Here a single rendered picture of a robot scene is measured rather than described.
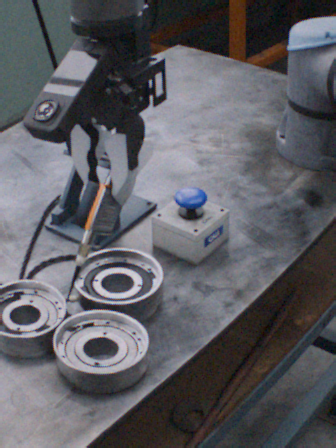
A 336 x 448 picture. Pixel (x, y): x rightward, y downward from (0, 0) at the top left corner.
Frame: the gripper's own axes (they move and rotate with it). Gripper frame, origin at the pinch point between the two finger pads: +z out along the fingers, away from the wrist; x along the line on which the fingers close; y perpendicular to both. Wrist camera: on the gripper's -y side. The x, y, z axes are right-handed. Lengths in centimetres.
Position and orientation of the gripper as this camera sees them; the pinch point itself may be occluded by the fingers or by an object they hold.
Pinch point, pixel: (103, 193)
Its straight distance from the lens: 81.7
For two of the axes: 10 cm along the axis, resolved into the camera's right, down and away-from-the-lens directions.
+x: -8.6, -2.6, 4.4
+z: 0.4, 8.3, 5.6
